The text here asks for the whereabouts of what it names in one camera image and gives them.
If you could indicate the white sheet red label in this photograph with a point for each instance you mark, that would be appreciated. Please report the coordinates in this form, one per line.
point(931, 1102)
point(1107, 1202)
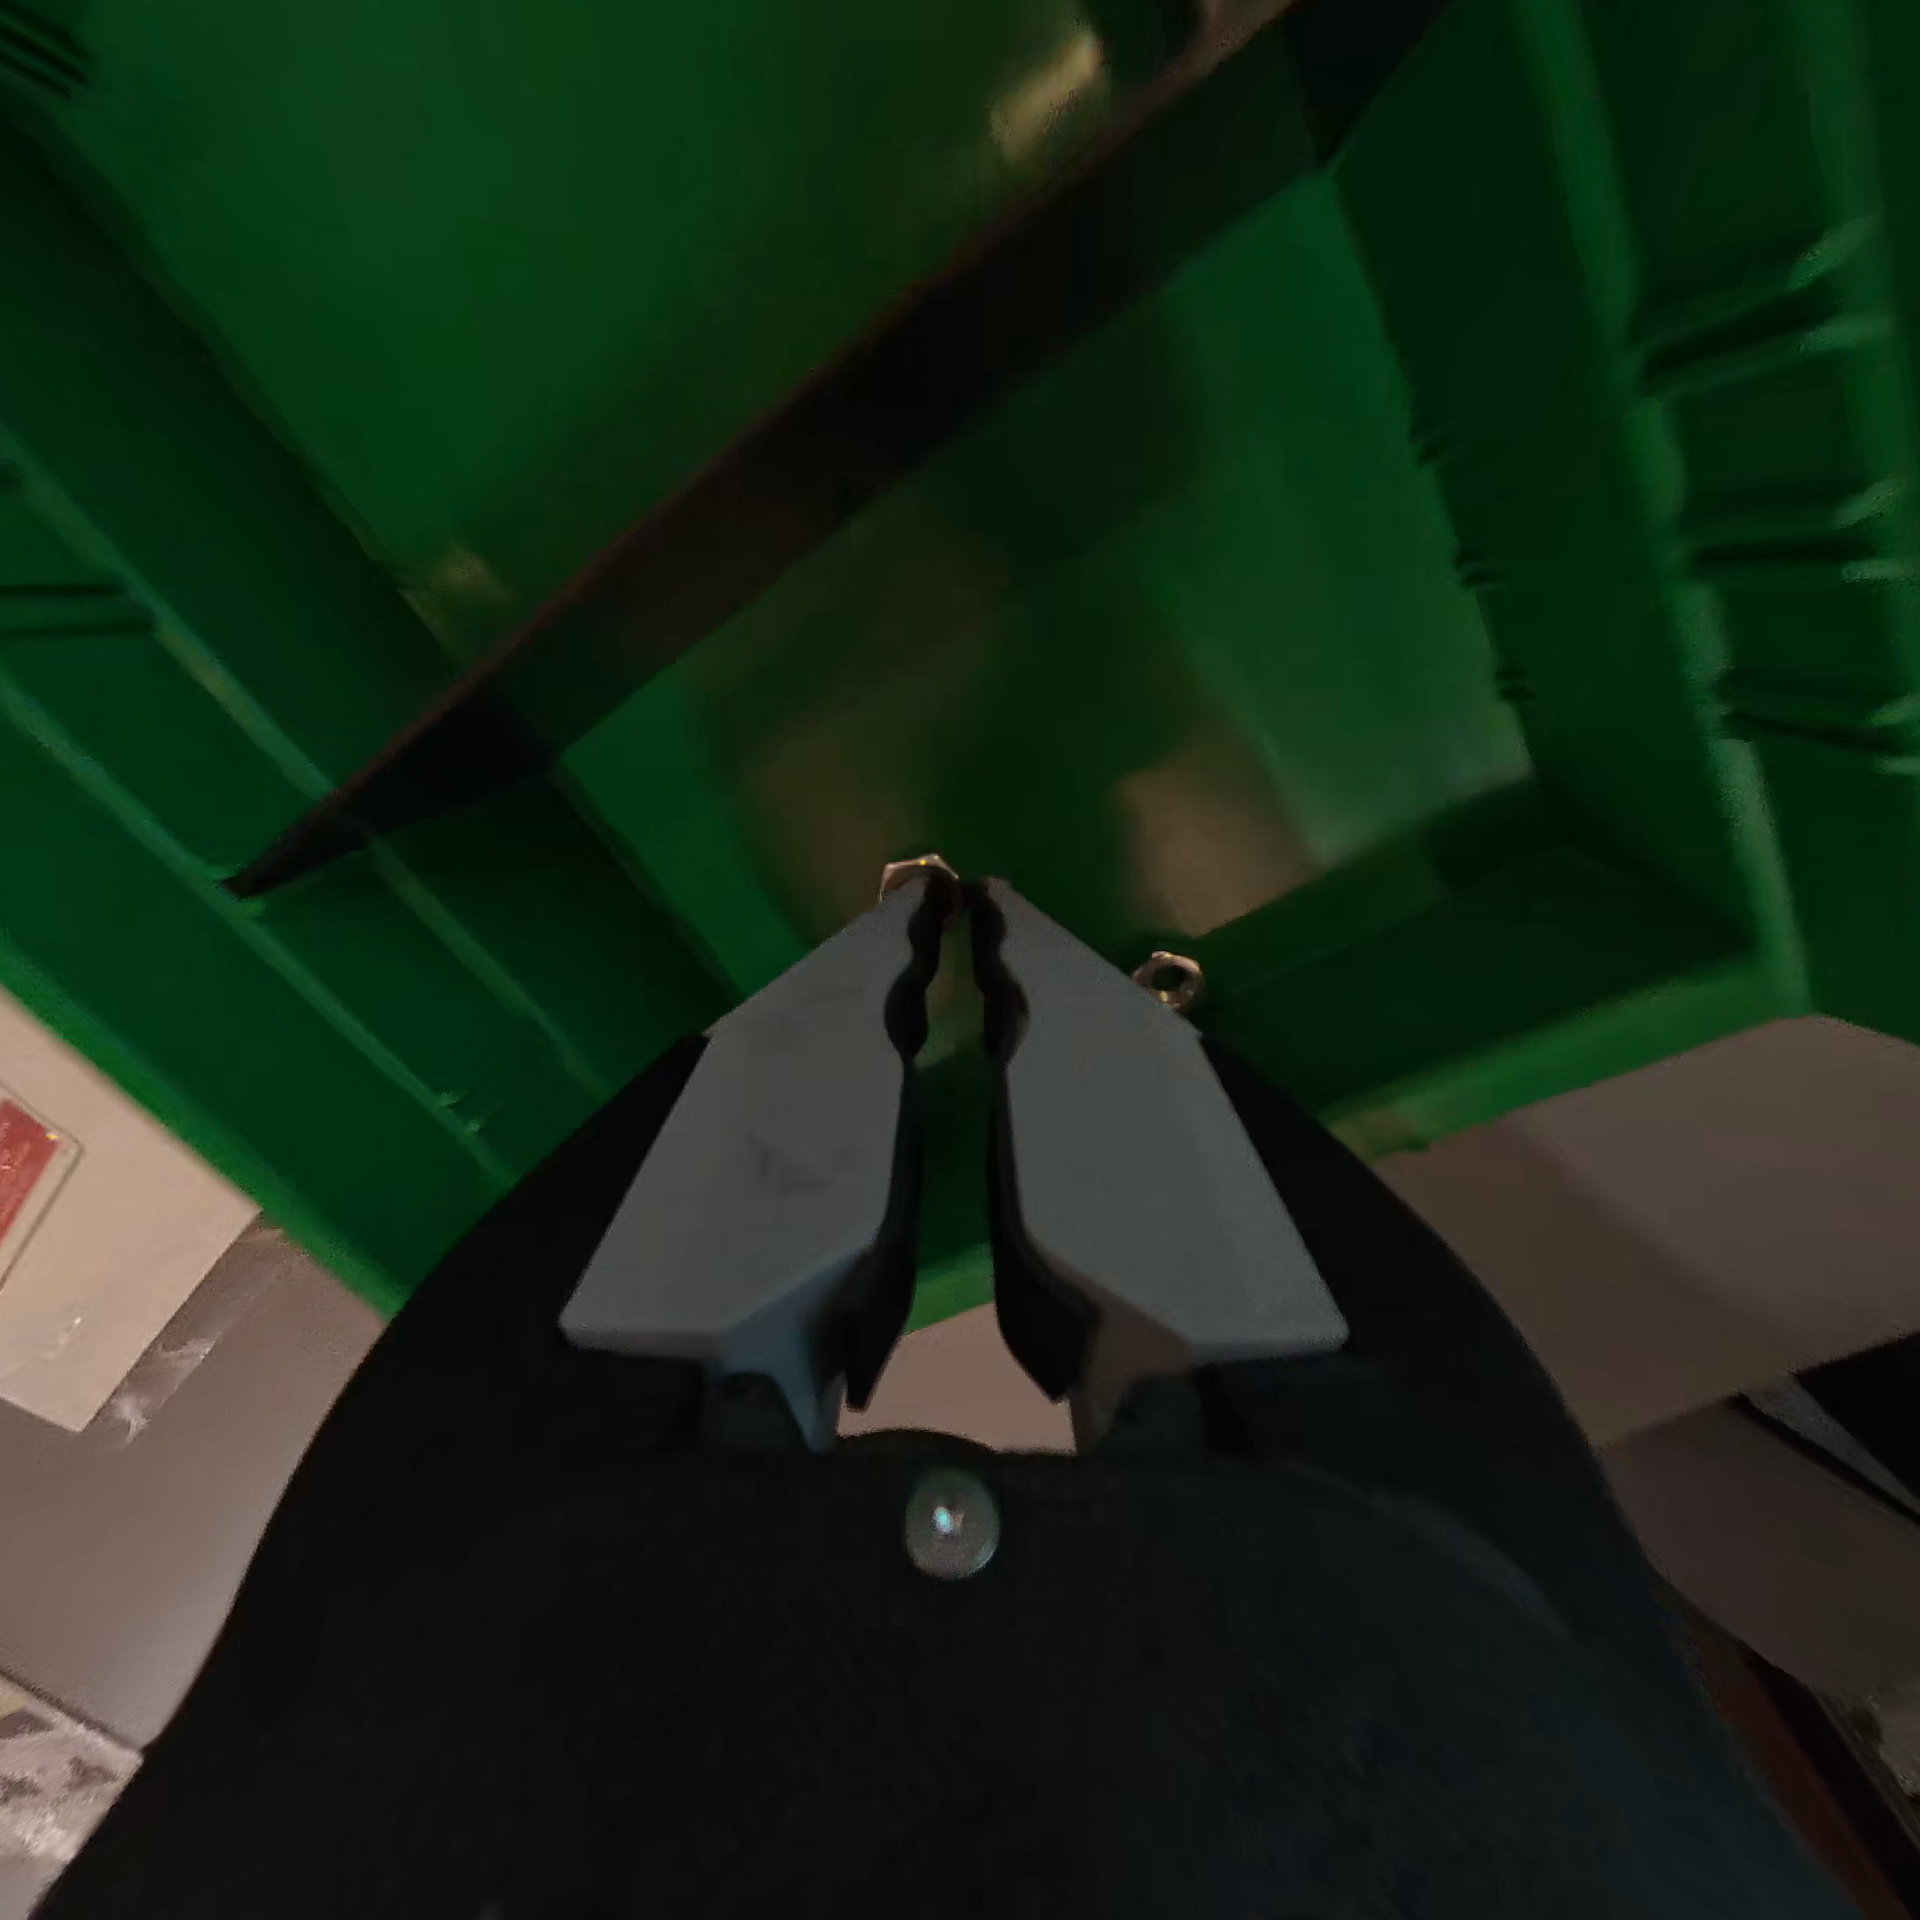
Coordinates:
point(90, 1231)

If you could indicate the black bin divider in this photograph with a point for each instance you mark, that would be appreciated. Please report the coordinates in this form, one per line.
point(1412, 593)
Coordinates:
point(841, 435)

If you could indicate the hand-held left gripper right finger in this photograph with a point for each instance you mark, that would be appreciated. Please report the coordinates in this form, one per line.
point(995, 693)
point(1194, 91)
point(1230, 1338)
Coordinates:
point(1172, 1185)

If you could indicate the green plastic bin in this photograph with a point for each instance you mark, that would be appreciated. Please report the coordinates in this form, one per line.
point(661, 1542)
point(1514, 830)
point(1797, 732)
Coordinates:
point(451, 375)

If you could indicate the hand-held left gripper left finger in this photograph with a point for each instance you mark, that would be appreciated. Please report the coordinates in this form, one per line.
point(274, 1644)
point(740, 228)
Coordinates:
point(751, 1185)

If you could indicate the steel hex nut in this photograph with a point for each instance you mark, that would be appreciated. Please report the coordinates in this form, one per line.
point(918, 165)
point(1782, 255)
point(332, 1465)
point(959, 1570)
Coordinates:
point(1167, 979)
point(918, 870)

